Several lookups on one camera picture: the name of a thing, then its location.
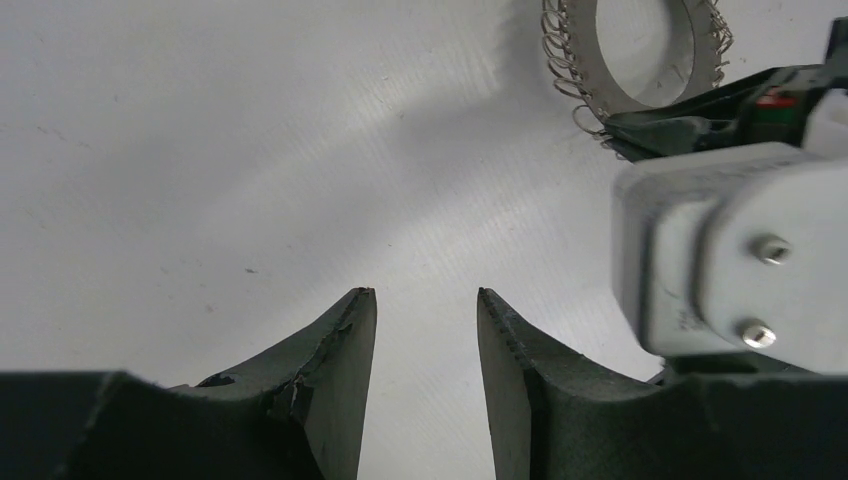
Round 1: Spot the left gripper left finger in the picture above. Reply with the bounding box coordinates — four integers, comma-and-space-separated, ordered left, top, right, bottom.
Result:
1, 288, 377, 479

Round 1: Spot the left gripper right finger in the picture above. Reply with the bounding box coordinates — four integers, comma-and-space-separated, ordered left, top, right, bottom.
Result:
477, 288, 847, 479

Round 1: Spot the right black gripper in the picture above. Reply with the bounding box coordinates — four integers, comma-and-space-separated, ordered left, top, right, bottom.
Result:
603, 17, 847, 163

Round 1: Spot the metal disc with key rings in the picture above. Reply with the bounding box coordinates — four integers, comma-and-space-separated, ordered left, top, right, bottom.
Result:
540, 1, 734, 159

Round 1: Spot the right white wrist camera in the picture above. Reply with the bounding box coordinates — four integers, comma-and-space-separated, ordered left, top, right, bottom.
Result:
612, 89, 847, 374

